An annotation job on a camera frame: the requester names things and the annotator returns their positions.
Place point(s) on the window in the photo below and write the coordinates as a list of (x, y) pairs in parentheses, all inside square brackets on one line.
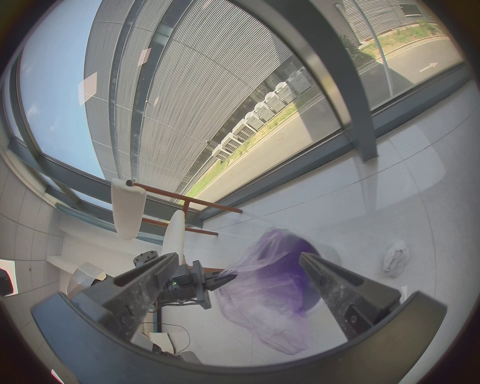
[(337, 75)]

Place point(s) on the white trash bin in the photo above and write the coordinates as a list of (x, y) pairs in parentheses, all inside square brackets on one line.
[(311, 303)]

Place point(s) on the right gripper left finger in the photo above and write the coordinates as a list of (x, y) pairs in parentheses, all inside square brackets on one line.
[(135, 300)]

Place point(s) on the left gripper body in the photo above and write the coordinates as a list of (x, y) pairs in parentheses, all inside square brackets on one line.
[(202, 285)]

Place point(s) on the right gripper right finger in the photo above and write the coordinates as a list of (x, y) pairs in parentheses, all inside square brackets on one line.
[(345, 300)]

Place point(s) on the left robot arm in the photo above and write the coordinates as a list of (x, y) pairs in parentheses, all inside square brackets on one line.
[(86, 273)]

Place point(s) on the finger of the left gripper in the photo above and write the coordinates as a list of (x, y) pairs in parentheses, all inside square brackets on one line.
[(219, 278), (215, 286)]

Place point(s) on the purple plastic bag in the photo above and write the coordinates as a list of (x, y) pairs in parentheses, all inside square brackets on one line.
[(262, 307)]

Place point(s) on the white cushioned wooden chair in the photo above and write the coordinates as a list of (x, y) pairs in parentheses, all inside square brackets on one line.
[(127, 210)]

